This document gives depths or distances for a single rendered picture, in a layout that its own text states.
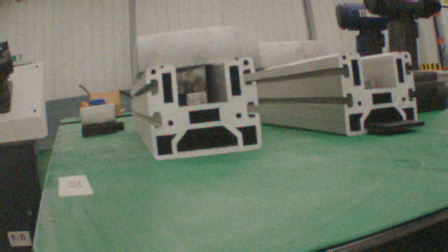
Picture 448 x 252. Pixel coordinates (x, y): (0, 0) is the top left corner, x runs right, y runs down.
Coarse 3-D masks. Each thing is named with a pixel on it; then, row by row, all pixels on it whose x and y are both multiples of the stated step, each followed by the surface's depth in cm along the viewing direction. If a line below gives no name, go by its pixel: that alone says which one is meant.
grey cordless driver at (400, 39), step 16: (368, 0) 82; (384, 0) 80; (400, 0) 80; (416, 0) 81; (432, 0) 83; (384, 16) 83; (400, 16) 82; (416, 16) 83; (400, 32) 82; (416, 32) 84; (400, 48) 82; (416, 48) 83; (416, 64) 83; (416, 80) 81; (432, 80) 82; (416, 96) 80; (432, 96) 81
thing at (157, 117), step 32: (224, 64) 55; (160, 96) 54; (192, 96) 58; (224, 96) 56; (256, 96) 55; (160, 128) 54; (192, 128) 54; (224, 128) 57; (256, 128) 55; (160, 160) 54
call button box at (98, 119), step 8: (104, 104) 116; (112, 104) 116; (80, 112) 115; (88, 112) 115; (96, 112) 115; (104, 112) 115; (112, 112) 116; (88, 120) 115; (96, 120) 115; (104, 120) 115; (112, 120) 116; (88, 128) 115; (96, 128) 115; (104, 128) 116; (112, 128) 116; (120, 128) 119
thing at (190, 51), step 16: (176, 32) 61; (192, 32) 61; (208, 32) 61; (224, 32) 62; (144, 48) 60; (160, 48) 60; (176, 48) 61; (192, 48) 61; (208, 48) 61; (224, 48) 62; (240, 48) 62; (144, 64) 60; (160, 64) 60; (176, 64) 61; (192, 64) 61; (208, 64) 62; (176, 80) 62; (192, 80) 63
